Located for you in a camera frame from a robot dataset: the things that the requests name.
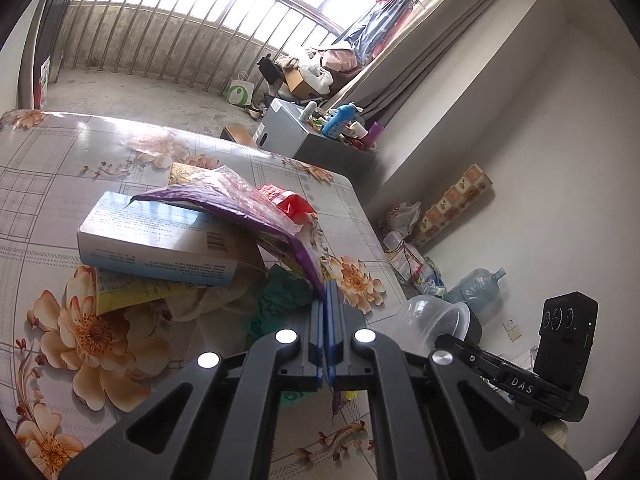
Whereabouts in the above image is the large water jug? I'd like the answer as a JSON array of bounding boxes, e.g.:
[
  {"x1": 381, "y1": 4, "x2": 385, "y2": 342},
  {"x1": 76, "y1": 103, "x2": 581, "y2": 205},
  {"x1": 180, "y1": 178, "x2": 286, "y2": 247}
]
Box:
[{"x1": 444, "y1": 267, "x2": 507, "y2": 312}]

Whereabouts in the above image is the beige curtain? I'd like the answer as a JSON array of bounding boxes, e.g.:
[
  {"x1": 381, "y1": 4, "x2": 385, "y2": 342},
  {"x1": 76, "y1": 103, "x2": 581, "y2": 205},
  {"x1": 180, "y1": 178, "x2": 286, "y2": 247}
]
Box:
[{"x1": 327, "y1": 0, "x2": 518, "y2": 121}]

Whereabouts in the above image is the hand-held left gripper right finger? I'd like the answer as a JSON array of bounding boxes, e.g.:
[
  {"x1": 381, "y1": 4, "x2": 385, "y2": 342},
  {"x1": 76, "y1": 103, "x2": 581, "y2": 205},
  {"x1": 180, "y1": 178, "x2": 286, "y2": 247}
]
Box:
[{"x1": 325, "y1": 281, "x2": 587, "y2": 480}]

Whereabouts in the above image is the red plastic bag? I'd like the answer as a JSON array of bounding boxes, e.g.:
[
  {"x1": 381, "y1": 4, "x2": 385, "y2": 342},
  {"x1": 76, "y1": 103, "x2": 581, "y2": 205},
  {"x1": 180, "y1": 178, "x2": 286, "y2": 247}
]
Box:
[{"x1": 257, "y1": 185, "x2": 317, "y2": 222}]

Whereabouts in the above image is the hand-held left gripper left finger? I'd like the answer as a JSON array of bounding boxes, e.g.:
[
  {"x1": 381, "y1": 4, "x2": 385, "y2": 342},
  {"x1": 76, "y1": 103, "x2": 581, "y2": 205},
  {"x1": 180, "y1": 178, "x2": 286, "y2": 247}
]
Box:
[{"x1": 60, "y1": 301, "x2": 327, "y2": 480}]

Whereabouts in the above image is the clear plastic cup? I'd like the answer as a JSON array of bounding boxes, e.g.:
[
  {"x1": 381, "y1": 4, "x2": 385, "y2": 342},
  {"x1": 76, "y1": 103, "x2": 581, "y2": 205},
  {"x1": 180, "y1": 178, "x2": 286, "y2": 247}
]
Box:
[{"x1": 396, "y1": 295, "x2": 474, "y2": 357}]

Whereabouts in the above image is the blue hanging garment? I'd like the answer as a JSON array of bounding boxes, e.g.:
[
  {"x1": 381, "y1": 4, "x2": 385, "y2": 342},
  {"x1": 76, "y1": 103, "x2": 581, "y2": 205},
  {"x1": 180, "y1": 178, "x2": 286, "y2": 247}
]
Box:
[{"x1": 344, "y1": 0, "x2": 417, "y2": 57}]

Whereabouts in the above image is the person's right forearm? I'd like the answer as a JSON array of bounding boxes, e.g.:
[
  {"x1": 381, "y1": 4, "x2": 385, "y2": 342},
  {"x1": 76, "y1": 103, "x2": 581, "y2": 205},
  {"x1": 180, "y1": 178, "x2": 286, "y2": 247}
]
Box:
[{"x1": 542, "y1": 418, "x2": 571, "y2": 450}]

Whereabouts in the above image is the brown cardboard box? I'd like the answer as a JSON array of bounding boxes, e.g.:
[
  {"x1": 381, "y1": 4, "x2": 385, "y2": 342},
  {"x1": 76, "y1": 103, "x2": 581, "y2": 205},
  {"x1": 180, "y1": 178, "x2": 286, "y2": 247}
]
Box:
[{"x1": 283, "y1": 66, "x2": 322, "y2": 99}]

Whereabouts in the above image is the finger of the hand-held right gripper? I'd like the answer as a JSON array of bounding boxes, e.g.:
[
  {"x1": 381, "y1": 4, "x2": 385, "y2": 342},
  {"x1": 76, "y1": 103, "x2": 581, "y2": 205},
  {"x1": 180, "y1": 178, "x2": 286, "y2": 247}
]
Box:
[{"x1": 434, "y1": 334, "x2": 506, "y2": 378}]

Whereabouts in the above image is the patterned long box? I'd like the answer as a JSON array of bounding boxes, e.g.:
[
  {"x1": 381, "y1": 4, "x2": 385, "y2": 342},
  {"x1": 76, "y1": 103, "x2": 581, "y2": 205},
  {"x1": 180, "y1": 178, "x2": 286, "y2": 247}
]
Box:
[{"x1": 414, "y1": 163, "x2": 494, "y2": 247}]

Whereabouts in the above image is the white paper tissue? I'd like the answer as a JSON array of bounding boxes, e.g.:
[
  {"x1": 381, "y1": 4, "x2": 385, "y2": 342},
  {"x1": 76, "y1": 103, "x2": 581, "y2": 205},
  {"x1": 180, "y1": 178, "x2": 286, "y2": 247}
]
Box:
[{"x1": 165, "y1": 277, "x2": 263, "y2": 327}]

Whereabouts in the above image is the floral tablecloth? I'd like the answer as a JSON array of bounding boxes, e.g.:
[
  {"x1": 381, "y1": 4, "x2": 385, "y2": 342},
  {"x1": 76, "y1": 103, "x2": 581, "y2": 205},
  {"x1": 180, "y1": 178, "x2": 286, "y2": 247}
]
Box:
[{"x1": 0, "y1": 110, "x2": 408, "y2": 480}]

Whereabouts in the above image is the purple plastic wrapper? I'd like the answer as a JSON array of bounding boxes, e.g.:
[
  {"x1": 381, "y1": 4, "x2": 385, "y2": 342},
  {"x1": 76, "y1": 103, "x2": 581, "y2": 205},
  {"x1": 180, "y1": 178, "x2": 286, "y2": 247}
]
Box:
[{"x1": 129, "y1": 180, "x2": 332, "y2": 303}]

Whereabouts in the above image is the clear patterned plastic bag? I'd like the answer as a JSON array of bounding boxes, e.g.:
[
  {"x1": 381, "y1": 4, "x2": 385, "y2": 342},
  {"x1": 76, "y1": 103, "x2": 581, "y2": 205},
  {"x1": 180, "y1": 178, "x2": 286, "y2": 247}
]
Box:
[{"x1": 200, "y1": 166, "x2": 303, "y2": 237}]

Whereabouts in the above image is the light blue cardboard box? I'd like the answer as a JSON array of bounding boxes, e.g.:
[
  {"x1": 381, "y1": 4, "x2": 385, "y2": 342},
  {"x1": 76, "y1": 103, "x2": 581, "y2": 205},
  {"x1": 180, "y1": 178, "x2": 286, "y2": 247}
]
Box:
[{"x1": 77, "y1": 191, "x2": 267, "y2": 289}]

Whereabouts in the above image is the green plastic bag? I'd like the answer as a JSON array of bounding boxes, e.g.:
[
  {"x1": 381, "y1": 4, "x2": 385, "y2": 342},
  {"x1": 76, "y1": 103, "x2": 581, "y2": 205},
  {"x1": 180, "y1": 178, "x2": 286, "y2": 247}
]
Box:
[{"x1": 244, "y1": 266, "x2": 327, "y2": 342}]

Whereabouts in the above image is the grey cabinet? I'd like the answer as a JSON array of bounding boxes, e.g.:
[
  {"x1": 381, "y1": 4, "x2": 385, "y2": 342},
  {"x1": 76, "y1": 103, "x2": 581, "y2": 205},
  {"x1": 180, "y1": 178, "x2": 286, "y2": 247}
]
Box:
[{"x1": 259, "y1": 98, "x2": 377, "y2": 162}]

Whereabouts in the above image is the black cabinet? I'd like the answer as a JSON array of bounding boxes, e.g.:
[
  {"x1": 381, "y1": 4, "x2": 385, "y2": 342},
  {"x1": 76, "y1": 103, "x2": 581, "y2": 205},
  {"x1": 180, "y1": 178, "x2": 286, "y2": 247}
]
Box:
[{"x1": 34, "y1": 0, "x2": 77, "y2": 110}]

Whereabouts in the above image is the white and green paper bag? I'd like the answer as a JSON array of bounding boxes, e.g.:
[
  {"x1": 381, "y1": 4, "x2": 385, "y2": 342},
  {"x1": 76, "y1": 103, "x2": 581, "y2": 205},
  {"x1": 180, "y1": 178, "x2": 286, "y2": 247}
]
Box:
[{"x1": 228, "y1": 70, "x2": 255, "y2": 107}]

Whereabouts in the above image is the white plastic bag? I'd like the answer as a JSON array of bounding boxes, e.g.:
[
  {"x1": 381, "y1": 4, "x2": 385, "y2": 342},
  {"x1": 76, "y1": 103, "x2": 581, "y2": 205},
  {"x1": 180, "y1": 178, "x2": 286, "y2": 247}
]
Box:
[{"x1": 384, "y1": 202, "x2": 422, "y2": 237}]

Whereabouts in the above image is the yellow snack packet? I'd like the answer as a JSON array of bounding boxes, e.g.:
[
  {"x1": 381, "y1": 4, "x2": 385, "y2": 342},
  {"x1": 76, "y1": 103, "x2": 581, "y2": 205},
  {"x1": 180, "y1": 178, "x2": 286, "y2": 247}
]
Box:
[{"x1": 95, "y1": 266, "x2": 203, "y2": 317}]

